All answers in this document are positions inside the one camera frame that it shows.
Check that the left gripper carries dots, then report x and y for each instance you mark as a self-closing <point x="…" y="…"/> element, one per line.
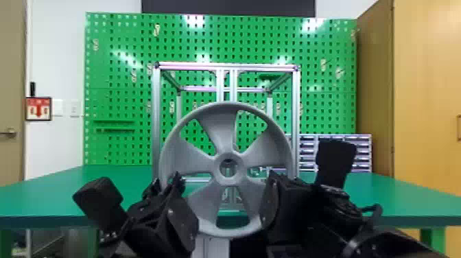
<point x="147" y="230"/>

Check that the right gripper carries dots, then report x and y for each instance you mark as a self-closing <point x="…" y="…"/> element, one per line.
<point x="317" y="212"/>

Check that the grey wheel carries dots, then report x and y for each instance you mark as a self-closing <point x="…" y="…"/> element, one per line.
<point x="223" y="122"/>

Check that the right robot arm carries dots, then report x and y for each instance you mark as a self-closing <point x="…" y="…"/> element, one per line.
<point x="392" y="246"/>

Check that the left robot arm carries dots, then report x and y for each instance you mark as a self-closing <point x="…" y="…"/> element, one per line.
<point x="110" y="250"/>

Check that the white drawer cabinet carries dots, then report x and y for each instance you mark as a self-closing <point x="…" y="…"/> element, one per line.
<point x="362" y="151"/>

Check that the red and white sign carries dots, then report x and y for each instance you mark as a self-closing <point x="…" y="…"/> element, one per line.
<point x="38" y="108"/>

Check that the yellow cupboard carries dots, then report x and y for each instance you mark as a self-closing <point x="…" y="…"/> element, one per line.
<point x="425" y="90"/>

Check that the beige door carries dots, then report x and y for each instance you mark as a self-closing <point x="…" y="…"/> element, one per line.
<point x="10" y="72"/>

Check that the black panel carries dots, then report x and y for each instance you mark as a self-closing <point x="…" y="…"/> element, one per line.
<point x="227" y="7"/>

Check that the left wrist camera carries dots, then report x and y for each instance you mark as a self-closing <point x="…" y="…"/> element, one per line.
<point x="99" y="200"/>

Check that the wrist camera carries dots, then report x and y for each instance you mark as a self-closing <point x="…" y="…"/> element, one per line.
<point x="99" y="200"/>
<point x="335" y="162"/>

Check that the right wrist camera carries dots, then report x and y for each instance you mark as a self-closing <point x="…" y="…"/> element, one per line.
<point x="335" y="162"/>

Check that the silver frame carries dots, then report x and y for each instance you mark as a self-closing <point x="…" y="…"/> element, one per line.
<point x="156" y="108"/>

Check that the white wall switch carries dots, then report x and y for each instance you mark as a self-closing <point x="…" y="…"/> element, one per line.
<point x="75" y="108"/>
<point x="58" y="107"/>

